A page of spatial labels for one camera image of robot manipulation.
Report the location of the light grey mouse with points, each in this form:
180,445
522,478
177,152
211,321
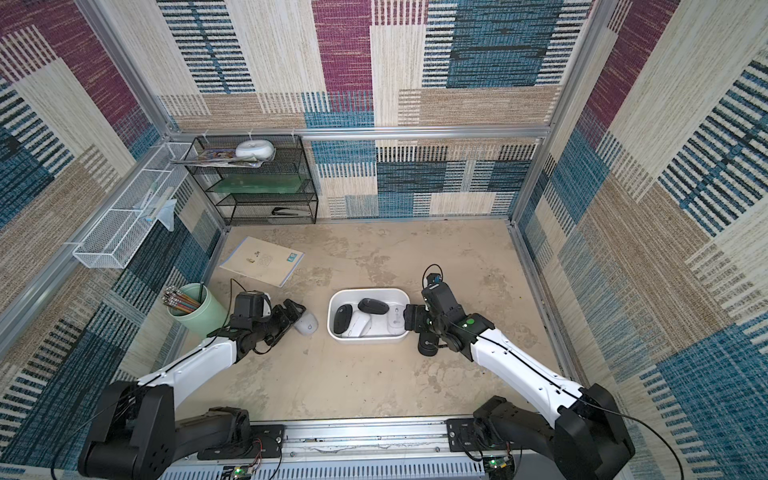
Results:
307,324

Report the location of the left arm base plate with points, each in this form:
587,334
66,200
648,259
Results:
264,441

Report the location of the black wire shelf rack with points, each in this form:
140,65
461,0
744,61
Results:
281,192

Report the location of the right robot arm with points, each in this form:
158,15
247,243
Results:
579,429

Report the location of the beige booklet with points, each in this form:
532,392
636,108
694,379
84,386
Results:
263,261

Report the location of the coloured pencils bundle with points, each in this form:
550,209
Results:
179,302

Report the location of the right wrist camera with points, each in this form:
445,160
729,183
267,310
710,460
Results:
433,279

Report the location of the white mouse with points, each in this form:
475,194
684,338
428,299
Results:
359,326
395,320

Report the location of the aluminium front rail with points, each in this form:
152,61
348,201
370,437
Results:
389,448

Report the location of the white wire wall basket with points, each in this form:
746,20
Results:
115,238

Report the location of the small black Lecoo mouse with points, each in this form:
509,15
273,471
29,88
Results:
428,345

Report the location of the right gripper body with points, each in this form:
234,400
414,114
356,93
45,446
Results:
414,318

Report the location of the black ribbed mouse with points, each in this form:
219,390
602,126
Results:
373,306

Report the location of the white storage box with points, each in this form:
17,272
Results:
378,333

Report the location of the green pencil cup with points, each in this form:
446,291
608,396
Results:
210,316

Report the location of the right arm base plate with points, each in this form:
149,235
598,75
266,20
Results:
466,434

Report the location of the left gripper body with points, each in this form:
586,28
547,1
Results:
270,326

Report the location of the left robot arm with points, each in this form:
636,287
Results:
135,433

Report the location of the white round device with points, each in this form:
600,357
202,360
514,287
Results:
262,150

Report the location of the magazine on shelf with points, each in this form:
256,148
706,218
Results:
217,158

